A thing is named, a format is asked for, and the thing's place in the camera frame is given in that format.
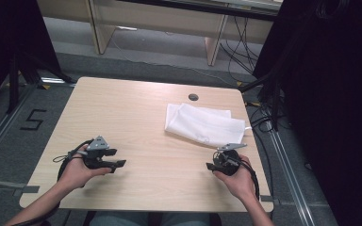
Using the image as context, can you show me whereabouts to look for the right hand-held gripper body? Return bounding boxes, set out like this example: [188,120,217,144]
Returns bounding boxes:
[212,142,248,176]

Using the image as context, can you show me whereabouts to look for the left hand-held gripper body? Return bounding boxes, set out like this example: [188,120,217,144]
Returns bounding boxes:
[76,135,111,170]

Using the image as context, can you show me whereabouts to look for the white cloth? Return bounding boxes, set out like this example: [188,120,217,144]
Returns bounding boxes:
[164,103,253,149]

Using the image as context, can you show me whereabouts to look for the person's right hand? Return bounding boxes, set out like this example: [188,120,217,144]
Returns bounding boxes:
[213,154,259,202]

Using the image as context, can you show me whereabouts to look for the person's left hand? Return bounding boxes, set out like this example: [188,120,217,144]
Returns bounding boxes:
[58,155,113,191]

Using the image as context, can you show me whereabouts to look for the black metal stand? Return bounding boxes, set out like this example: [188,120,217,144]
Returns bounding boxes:
[239,71,285,132]
[6,51,77,115]

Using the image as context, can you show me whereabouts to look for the black curtain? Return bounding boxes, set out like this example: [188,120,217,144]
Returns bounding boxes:
[0,0,61,106]
[252,0,362,226]

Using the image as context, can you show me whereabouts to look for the light wooden desk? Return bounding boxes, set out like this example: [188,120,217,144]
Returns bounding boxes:
[37,0,285,67]

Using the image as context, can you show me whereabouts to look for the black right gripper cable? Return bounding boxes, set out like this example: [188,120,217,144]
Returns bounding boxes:
[238,159,261,202]

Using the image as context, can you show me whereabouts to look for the black floor cables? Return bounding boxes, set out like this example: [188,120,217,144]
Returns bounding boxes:
[245,101,276,197]

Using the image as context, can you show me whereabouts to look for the grey floor rail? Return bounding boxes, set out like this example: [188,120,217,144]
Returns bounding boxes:
[263,123,316,226]
[0,82,40,171]
[0,178,41,198]

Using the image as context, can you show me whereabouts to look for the black hanging cables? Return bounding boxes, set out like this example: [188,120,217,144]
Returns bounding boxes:
[219,15,265,83]

